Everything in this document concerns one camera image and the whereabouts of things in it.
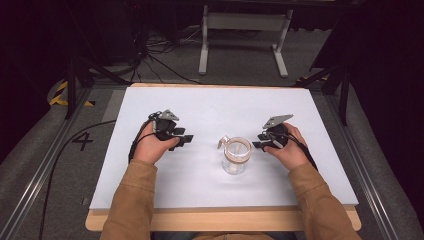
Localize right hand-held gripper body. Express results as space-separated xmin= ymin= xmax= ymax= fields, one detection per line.
xmin=261 ymin=114 xmax=295 ymax=150

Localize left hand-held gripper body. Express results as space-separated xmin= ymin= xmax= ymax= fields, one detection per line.
xmin=148 ymin=109 xmax=180 ymax=141

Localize clear glass jar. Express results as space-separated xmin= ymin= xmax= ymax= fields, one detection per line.
xmin=217 ymin=134 xmax=253 ymax=176

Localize person's left hand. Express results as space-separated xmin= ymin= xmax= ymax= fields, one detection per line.
xmin=132 ymin=121 xmax=181 ymax=166

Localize person's right hand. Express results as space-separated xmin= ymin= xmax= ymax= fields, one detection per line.
xmin=264 ymin=122 xmax=313 ymax=172

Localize white table mat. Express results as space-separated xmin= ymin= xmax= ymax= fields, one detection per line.
xmin=89 ymin=86 xmax=360 ymax=211

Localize black tripod stand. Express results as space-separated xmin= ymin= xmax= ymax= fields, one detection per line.
xmin=61 ymin=0 xmax=132 ymax=121
xmin=291 ymin=63 xmax=351 ymax=127

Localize white metal stand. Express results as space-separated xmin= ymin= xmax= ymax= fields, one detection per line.
xmin=197 ymin=4 xmax=294 ymax=79

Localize yellow black hazard tape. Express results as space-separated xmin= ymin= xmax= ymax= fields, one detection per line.
xmin=49 ymin=80 xmax=96 ymax=108

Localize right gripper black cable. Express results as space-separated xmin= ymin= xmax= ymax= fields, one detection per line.
xmin=270 ymin=131 xmax=319 ymax=172

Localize black floor cables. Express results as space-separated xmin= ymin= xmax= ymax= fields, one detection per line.
xmin=109 ymin=23 xmax=261 ymax=86

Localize aluminium floor rail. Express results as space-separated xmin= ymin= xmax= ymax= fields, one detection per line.
xmin=0 ymin=87 xmax=94 ymax=240
xmin=324 ymin=93 xmax=403 ymax=240

